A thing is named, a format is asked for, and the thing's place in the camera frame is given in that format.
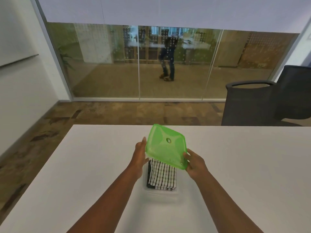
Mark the person's right hand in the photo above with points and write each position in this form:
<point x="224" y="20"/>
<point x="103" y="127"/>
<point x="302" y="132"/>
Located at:
<point x="198" y="167"/>

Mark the person's left hand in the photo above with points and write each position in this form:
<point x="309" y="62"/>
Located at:
<point x="138" y="162"/>

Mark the black white striped cloth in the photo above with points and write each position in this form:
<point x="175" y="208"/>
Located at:
<point x="162" y="178"/>

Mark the green plastic lid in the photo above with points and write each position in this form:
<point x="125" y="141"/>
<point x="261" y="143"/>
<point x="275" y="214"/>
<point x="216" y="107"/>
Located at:
<point x="165" y="145"/>

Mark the clear plastic container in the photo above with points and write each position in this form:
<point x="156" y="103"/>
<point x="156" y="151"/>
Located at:
<point x="161" y="194"/>

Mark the person's right forearm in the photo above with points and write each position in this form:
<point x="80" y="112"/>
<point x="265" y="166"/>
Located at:
<point x="226" y="206"/>

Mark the person's left forearm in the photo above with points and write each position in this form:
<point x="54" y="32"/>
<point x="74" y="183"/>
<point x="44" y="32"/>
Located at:
<point x="107" y="203"/>

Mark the wooden shelving unit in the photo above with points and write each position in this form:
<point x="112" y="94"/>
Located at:
<point x="150" y="50"/>

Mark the black office chair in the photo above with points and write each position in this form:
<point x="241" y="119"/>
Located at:
<point x="296" y="94"/>

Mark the green potted plant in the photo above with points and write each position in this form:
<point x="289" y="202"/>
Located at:
<point x="65" y="58"/>

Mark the whiteboard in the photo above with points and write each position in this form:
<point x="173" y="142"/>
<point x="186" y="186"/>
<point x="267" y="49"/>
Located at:
<point x="12" y="29"/>

